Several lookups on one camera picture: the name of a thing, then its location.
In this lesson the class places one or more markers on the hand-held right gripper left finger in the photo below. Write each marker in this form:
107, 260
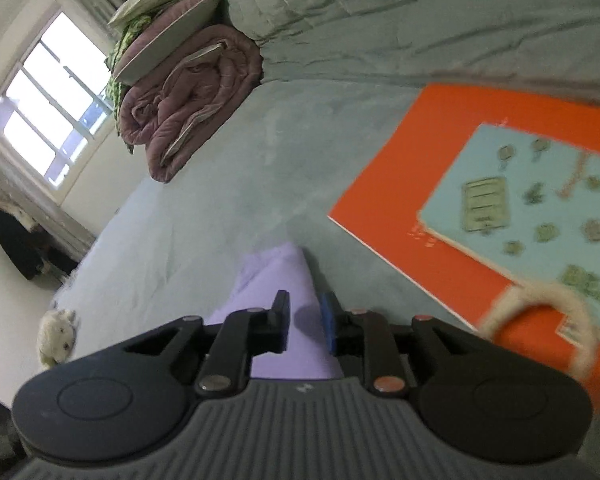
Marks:
281, 322

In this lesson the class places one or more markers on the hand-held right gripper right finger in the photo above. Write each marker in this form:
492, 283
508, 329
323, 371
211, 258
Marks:
330, 325

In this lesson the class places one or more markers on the purple pants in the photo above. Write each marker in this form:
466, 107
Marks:
275, 275

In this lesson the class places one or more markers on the white plush dog toy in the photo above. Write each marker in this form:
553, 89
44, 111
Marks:
55, 337

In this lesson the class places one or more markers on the orange paper bag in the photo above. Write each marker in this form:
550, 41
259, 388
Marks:
415, 185

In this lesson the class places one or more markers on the dark hanging jacket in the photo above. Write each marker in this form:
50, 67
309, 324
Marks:
25, 245

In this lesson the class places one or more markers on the pink folded quilt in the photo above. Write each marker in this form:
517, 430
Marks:
195, 95

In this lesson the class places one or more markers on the pink pillow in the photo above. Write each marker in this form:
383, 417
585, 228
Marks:
170, 35

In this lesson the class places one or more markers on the green patterned blanket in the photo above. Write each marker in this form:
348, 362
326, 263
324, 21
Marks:
117, 55

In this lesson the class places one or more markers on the grey padded headboard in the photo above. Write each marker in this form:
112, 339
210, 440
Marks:
405, 15

